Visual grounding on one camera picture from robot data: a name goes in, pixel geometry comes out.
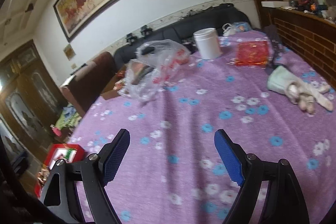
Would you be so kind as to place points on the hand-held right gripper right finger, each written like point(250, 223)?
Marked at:
point(229, 158)

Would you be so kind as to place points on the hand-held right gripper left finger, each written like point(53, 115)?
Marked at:
point(115, 158)

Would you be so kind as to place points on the red box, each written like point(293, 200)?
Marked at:
point(63, 145)

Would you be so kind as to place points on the green patterned cloth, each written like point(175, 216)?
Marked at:
point(67, 117)

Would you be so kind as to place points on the cardboard box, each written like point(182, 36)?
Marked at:
point(110, 94)

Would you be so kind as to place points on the small pink object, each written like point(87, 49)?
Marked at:
point(56, 132)

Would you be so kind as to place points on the purple floral tablecloth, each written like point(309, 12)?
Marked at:
point(183, 108)

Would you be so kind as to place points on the brown armchair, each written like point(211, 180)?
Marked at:
point(89, 82)

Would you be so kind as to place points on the brown pouch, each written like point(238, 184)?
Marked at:
point(141, 73)

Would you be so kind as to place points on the pale green cloth doll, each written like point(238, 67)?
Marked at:
point(281, 79)

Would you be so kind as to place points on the black remote control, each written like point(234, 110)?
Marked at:
point(78, 68)

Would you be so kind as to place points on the clear plastic bag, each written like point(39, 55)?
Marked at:
point(157, 69)

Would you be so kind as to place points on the wooden cabinet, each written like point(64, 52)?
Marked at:
point(29, 98)

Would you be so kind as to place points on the red foil packet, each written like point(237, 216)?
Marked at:
point(252, 52)

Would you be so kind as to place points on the white plastic jar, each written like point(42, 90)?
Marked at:
point(207, 43)

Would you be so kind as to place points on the clear glass vessel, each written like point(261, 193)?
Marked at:
point(229, 29)

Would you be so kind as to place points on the blue patterned pack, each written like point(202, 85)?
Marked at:
point(241, 27)

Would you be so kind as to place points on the black sofa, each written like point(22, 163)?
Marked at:
point(170, 29)

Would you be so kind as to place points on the wooden partition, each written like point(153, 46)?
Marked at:
point(309, 37)

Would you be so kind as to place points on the white flat box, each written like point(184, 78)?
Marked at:
point(274, 3)

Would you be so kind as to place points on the dark toy figurine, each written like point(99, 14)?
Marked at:
point(305, 1)

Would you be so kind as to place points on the small yellow wall plaque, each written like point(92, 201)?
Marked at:
point(69, 52)

